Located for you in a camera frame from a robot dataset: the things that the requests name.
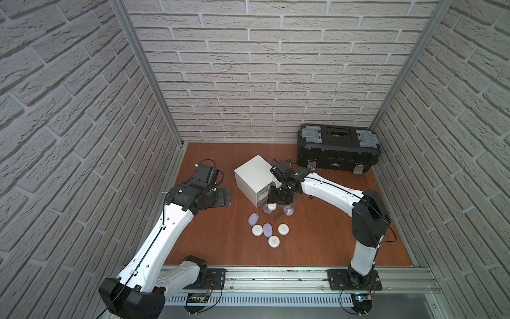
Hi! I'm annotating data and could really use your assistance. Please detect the right controller board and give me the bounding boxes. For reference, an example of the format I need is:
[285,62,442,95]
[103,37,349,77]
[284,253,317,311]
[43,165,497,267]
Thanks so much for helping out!
[351,295,373,316]

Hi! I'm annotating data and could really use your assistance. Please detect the controller board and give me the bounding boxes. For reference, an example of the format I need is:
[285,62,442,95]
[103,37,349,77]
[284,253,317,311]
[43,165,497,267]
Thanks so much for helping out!
[184,293,211,314]
[351,295,373,316]

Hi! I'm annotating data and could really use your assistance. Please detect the white round earphone case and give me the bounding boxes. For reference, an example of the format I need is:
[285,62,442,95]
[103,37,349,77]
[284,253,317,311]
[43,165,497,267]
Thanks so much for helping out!
[268,235,280,249]
[278,223,290,236]
[252,225,264,237]

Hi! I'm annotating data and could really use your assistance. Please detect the left controller board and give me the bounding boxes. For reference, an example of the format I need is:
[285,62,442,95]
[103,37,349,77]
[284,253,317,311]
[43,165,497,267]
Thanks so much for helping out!
[184,293,211,314]

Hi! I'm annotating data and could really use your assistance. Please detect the purple earphone case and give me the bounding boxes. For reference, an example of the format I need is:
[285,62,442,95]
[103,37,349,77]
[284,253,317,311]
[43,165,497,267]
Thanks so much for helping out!
[248,213,260,227]
[262,223,273,238]
[283,205,294,216]

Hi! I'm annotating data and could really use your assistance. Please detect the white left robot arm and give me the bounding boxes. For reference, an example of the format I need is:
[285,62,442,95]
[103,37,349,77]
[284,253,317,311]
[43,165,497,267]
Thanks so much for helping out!
[98,162,231,318]

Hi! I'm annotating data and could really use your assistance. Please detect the white drawer cabinet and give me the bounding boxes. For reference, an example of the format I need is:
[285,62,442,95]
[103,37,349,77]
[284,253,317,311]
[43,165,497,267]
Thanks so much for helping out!
[235,155,276,207]

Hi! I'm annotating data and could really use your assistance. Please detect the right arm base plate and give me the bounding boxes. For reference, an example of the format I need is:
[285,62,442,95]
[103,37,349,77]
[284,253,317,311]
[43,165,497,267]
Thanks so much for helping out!
[326,268,383,291]

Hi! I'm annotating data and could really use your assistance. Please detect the black plastic toolbox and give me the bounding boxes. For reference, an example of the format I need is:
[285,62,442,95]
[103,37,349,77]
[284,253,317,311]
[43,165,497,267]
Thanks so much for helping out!
[297,124,381,175]

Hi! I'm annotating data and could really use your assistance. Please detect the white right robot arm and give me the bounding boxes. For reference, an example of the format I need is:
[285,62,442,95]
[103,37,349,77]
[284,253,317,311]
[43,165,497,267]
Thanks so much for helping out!
[267,161,391,280]

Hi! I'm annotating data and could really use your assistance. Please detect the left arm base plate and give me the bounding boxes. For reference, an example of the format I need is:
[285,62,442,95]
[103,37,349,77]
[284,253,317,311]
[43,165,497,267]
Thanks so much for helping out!
[183,268,227,290]

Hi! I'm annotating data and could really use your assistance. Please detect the aluminium frame rail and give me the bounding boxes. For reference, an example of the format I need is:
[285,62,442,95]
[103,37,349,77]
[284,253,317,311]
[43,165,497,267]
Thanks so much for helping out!
[115,265,439,296]

